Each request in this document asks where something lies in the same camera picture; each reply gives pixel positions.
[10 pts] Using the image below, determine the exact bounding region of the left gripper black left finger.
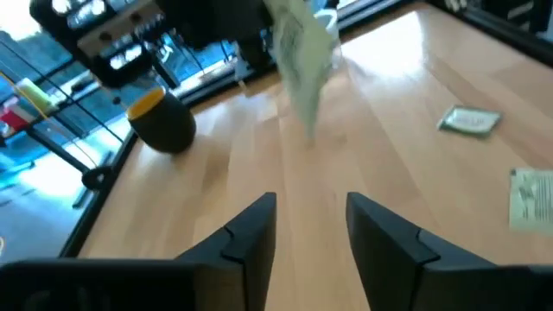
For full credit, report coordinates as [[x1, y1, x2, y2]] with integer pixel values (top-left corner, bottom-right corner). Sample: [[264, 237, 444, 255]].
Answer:
[[175, 192, 278, 311]]

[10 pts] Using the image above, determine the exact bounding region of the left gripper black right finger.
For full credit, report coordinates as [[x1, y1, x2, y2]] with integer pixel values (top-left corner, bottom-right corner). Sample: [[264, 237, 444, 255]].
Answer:
[[345, 192, 497, 311]]

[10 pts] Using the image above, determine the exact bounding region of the dark green Truvia packet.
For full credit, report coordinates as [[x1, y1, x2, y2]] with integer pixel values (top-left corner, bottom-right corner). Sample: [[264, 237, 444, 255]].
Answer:
[[435, 105, 505, 140]]

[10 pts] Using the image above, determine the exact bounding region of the dark round bowl yellow inside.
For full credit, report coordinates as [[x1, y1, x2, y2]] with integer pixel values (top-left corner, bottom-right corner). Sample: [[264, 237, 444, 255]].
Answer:
[[127, 86, 198, 156]]

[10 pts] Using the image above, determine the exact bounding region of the yellow-green roll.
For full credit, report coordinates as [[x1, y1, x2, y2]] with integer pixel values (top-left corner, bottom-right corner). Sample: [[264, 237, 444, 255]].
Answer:
[[16, 77, 57, 116]]

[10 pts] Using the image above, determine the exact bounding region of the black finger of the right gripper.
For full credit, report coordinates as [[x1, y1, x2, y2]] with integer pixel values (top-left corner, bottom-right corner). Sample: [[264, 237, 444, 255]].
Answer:
[[235, 0, 277, 73], [157, 0, 237, 49]]

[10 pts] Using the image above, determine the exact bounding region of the small red box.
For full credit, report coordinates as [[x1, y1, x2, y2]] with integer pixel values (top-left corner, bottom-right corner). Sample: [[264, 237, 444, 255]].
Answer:
[[0, 97, 31, 133]]

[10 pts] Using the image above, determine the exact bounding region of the pale green stevia packet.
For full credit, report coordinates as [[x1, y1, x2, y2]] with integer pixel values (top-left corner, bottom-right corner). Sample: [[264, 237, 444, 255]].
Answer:
[[508, 167, 553, 237], [263, 0, 342, 142]]

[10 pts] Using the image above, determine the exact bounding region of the black pole stand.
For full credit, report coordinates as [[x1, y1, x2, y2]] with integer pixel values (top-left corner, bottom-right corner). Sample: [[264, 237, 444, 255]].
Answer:
[[23, 124, 116, 191]]

